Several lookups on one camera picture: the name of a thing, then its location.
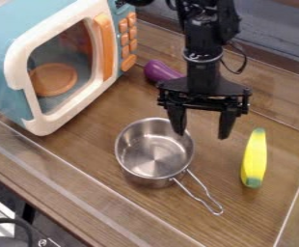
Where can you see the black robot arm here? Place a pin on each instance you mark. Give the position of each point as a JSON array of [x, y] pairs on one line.
[[210, 23]]

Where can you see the blue toy microwave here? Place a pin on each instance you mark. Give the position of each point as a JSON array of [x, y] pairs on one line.
[[90, 34]]

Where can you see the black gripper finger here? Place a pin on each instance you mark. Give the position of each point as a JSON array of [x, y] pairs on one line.
[[178, 118], [226, 123]]

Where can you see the silver pot with wire handle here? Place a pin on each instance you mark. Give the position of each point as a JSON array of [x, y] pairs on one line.
[[155, 157]]

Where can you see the clear acrylic barrier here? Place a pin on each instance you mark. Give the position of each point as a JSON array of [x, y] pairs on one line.
[[102, 217]]

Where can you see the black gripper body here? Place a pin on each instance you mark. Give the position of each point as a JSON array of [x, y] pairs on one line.
[[203, 89]]

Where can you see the yellow toy banana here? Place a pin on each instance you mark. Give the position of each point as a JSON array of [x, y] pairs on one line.
[[255, 159]]

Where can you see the purple toy eggplant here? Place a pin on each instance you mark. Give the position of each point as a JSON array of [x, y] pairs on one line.
[[158, 71]]

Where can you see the orange microwave turntable plate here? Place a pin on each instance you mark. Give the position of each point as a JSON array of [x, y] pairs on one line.
[[52, 79]]

